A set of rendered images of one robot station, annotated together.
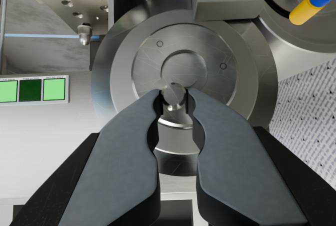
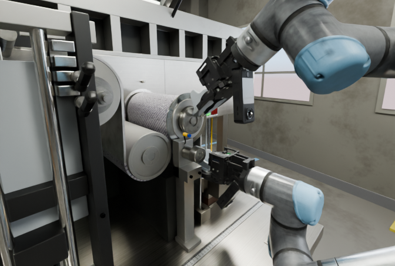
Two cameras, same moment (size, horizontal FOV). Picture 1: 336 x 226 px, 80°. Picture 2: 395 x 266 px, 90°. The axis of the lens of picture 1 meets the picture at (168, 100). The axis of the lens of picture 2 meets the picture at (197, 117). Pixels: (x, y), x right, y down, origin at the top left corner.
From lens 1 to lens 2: 0.45 m
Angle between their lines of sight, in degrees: 42
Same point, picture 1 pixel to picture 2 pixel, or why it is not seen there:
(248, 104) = (175, 113)
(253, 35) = (171, 135)
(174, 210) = (124, 40)
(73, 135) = (182, 90)
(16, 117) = not seen: hidden behind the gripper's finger
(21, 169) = not seen: hidden behind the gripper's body
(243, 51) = (175, 129)
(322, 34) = (150, 139)
